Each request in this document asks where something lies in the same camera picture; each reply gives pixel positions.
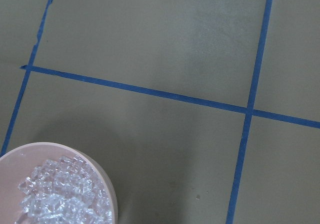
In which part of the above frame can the pile of clear ice cubes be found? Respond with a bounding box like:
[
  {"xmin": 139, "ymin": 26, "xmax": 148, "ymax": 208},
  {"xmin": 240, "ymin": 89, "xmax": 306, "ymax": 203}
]
[{"xmin": 16, "ymin": 156, "xmax": 117, "ymax": 224}]

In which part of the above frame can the pink bowl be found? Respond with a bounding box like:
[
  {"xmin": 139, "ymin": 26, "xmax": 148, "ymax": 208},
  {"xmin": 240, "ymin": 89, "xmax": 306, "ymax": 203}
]
[{"xmin": 0, "ymin": 142, "xmax": 119, "ymax": 224}]

